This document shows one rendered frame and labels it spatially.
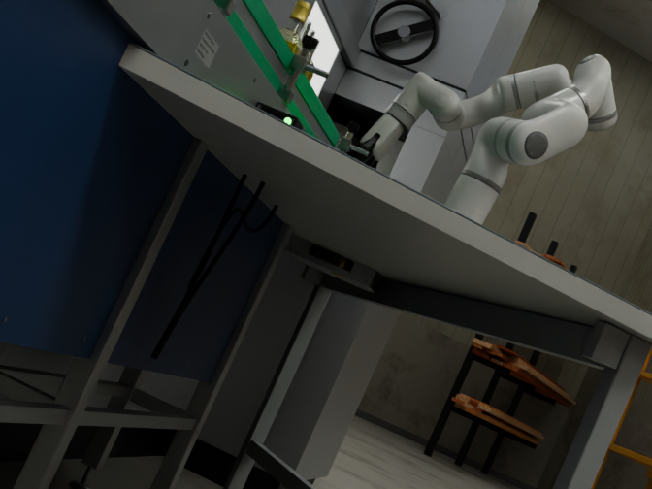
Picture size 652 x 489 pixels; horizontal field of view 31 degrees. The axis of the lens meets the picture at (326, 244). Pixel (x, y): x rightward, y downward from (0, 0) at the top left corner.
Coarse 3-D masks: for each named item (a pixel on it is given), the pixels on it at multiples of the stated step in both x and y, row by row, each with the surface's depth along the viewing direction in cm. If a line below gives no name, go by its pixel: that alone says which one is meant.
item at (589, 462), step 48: (336, 288) 309; (384, 288) 280; (528, 336) 211; (576, 336) 197; (624, 336) 182; (288, 384) 319; (624, 384) 182; (576, 432) 184; (240, 480) 316; (288, 480) 281; (576, 480) 180
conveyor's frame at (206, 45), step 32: (128, 0) 141; (160, 0) 150; (192, 0) 159; (128, 32) 149; (160, 32) 153; (192, 32) 163; (224, 32) 174; (192, 64) 168; (224, 64) 180; (256, 64) 193; (256, 96) 200
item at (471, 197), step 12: (456, 180) 254; (468, 180) 250; (480, 180) 250; (456, 192) 251; (468, 192) 250; (480, 192) 249; (492, 192) 250; (444, 204) 253; (456, 204) 250; (468, 204) 249; (480, 204) 250; (492, 204) 252; (468, 216) 249; (480, 216) 250
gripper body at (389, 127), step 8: (384, 112) 283; (384, 120) 280; (392, 120) 280; (376, 128) 280; (384, 128) 280; (392, 128) 280; (400, 128) 282; (368, 136) 280; (384, 136) 279; (392, 136) 281; (360, 144) 281; (376, 144) 279; (384, 144) 281; (392, 144) 285; (376, 152) 281; (384, 152) 286; (376, 160) 287
